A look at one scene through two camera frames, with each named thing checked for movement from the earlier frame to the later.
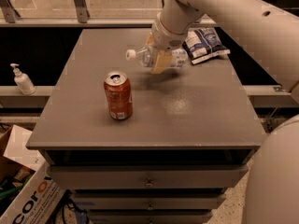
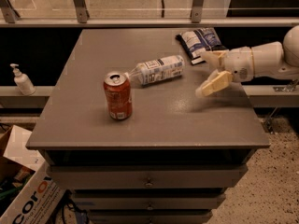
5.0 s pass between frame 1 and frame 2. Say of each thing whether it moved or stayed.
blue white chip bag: stayed
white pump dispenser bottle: stayed
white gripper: moved
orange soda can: stayed
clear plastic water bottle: moved
